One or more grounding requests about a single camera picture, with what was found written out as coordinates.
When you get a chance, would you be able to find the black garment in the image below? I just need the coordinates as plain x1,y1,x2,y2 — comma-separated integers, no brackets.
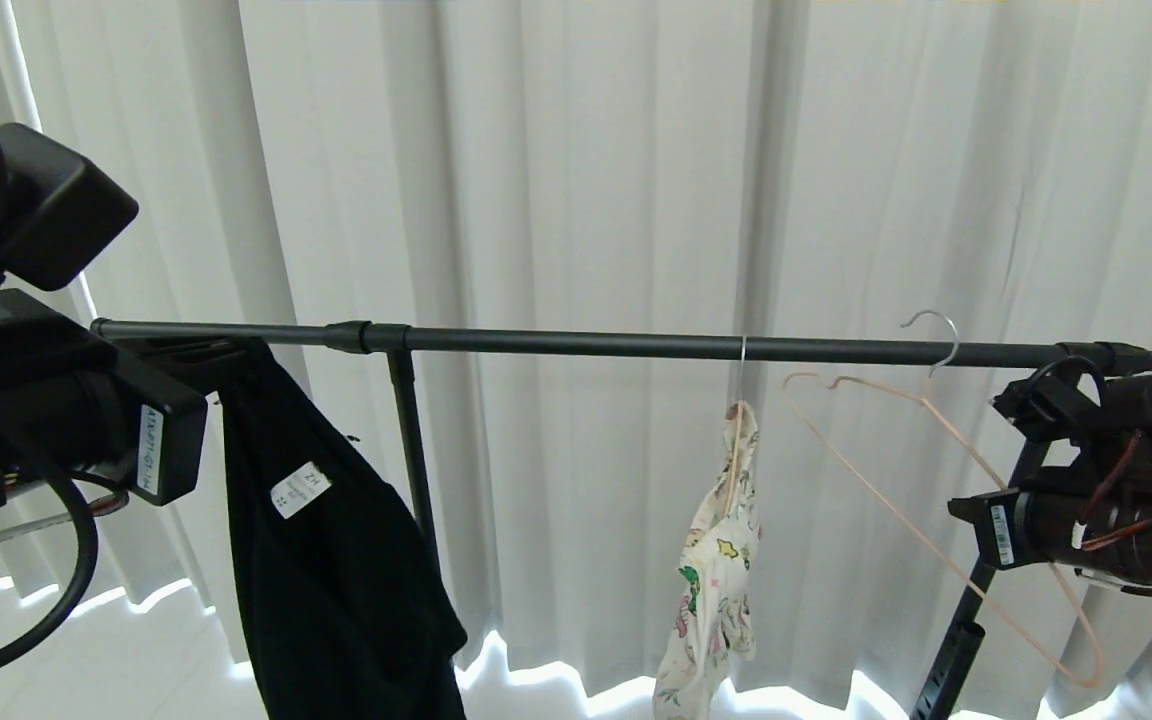
218,338,470,720

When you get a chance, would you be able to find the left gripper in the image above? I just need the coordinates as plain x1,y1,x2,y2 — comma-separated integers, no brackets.
0,308,209,508

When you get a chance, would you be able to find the cream printed garment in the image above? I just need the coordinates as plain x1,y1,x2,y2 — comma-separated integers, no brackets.
652,400,763,720

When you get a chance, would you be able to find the black clothes rack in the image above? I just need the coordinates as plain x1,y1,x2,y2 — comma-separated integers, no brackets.
91,318,1152,720

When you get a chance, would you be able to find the white curtain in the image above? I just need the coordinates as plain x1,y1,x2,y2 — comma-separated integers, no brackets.
0,0,1152,716

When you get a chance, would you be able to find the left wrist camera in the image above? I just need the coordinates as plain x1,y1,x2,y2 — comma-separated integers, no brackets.
0,120,141,319

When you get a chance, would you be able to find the pink clothes hanger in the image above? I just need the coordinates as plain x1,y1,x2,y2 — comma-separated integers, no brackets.
721,335,752,521
783,310,1107,691

